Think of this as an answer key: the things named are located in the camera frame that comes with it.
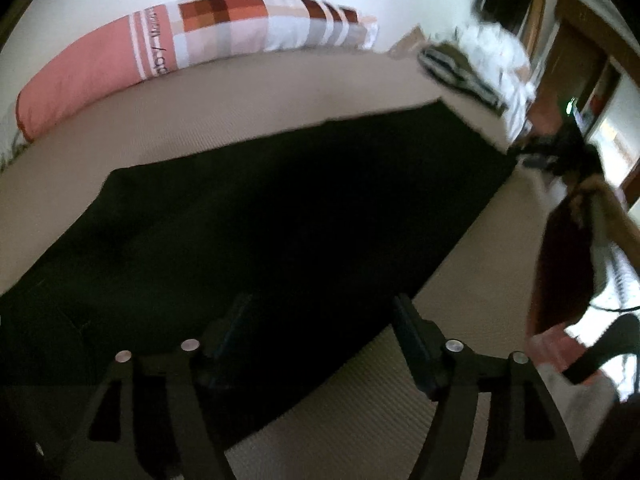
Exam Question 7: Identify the pink checked bolster pillow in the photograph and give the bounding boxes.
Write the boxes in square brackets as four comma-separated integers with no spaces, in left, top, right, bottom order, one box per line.
[15,0,379,142]

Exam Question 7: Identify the floral print pillow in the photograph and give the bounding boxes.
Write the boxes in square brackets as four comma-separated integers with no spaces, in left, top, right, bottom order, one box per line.
[0,105,25,173]

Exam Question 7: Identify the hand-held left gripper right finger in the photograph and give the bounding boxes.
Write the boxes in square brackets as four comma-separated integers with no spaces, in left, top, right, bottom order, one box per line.
[392,293,583,480]

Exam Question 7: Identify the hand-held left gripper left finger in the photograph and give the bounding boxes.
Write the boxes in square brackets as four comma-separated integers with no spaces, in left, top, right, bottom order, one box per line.
[62,293,254,480]

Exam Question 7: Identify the dark striped cloth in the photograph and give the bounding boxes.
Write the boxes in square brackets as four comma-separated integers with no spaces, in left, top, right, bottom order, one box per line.
[417,42,509,114]

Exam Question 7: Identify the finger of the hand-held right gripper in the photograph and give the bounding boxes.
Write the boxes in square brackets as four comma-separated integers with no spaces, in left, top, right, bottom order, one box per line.
[507,137,552,169]

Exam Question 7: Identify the black strap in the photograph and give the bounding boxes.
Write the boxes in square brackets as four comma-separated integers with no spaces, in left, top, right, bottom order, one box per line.
[564,312,640,386]

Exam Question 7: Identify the brown wooden door frame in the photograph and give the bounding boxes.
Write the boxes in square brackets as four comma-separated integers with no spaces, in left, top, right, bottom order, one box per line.
[540,0,640,201]

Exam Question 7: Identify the black pants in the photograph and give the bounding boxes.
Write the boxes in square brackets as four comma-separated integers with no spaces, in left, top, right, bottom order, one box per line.
[0,97,518,453]

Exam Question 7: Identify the beige bed mattress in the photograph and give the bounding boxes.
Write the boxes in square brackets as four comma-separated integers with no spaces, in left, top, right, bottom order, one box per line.
[0,50,616,480]

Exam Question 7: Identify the dark red cloth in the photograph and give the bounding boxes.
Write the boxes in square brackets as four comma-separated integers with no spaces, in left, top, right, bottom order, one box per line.
[529,199,601,337]

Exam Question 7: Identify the white clothes pile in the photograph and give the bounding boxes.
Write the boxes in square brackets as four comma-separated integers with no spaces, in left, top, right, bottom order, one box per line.
[457,22,534,147]

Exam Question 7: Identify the person's right forearm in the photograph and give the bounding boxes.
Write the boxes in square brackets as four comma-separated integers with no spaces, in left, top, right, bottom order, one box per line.
[570,175,640,266]

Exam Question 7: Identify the brown cardboard box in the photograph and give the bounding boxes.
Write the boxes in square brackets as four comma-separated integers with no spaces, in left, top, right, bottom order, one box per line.
[390,25,427,59]

